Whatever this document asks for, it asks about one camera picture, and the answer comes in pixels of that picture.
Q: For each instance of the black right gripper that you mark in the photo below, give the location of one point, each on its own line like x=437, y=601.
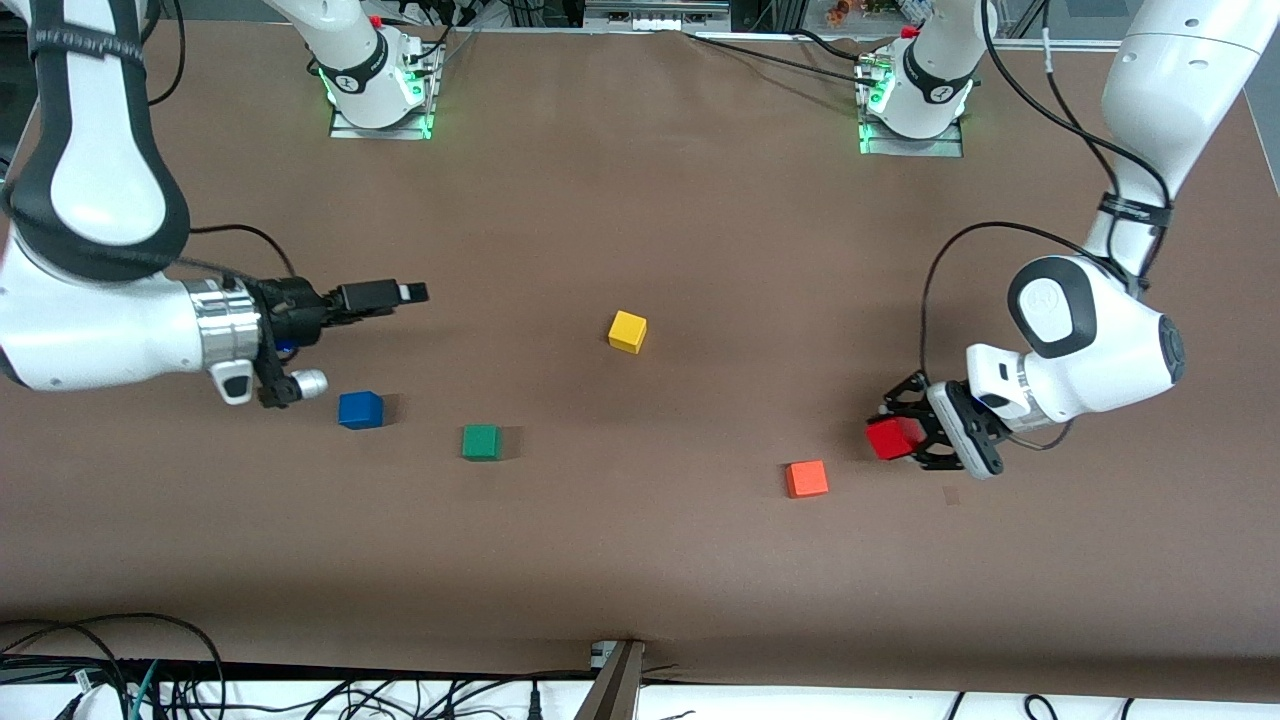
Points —
x=292, y=307

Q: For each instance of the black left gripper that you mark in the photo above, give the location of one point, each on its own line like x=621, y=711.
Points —
x=918, y=408

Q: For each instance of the red wooden block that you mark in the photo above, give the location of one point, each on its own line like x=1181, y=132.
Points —
x=892, y=439

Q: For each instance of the blue wooden block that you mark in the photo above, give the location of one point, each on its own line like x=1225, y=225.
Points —
x=360, y=411

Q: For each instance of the orange wooden block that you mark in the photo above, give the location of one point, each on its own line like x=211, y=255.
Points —
x=806, y=479

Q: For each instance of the green wooden block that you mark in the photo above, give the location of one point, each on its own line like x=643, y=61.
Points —
x=481, y=442

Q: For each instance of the yellow wooden block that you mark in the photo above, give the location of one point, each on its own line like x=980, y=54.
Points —
x=627, y=331

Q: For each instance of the brown paper table cover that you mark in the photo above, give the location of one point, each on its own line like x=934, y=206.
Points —
x=640, y=200

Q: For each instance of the grey device with ports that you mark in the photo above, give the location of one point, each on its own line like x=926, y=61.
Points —
x=655, y=15

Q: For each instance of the orange background toy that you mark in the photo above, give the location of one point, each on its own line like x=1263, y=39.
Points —
x=838, y=9

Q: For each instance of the black power plug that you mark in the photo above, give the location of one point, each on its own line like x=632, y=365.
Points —
x=535, y=702

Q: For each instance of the aluminium right arm base plate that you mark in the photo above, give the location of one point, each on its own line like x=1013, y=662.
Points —
x=380, y=133

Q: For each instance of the aluminium left arm base plate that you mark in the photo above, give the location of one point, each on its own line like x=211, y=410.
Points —
x=910, y=148

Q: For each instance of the black table edge rail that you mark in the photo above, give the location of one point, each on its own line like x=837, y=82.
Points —
x=400, y=672

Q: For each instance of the aluminium profile bracket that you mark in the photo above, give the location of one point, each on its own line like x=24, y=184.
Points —
x=615, y=685

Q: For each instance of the aluminium frame rail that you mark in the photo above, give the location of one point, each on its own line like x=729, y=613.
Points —
x=1070, y=44

